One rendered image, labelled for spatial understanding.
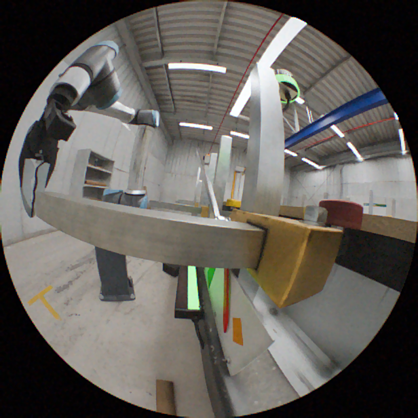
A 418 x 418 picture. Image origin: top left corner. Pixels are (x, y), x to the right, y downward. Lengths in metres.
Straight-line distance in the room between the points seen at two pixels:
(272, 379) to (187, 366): 0.74
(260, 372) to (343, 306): 0.19
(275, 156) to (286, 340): 0.35
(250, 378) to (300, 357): 0.16
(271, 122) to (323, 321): 0.37
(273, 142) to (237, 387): 0.27
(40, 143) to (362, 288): 0.55
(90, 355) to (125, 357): 0.23
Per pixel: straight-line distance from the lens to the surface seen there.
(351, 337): 0.34
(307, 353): 0.35
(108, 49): 0.37
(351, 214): 0.20
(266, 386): 0.19
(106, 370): 0.95
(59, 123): 0.20
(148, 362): 0.92
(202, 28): 4.32
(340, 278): 0.30
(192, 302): 0.24
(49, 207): 0.16
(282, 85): 0.28
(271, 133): 0.16
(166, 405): 0.80
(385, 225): 0.26
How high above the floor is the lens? 0.87
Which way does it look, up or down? 3 degrees down
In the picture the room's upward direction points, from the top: 9 degrees clockwise
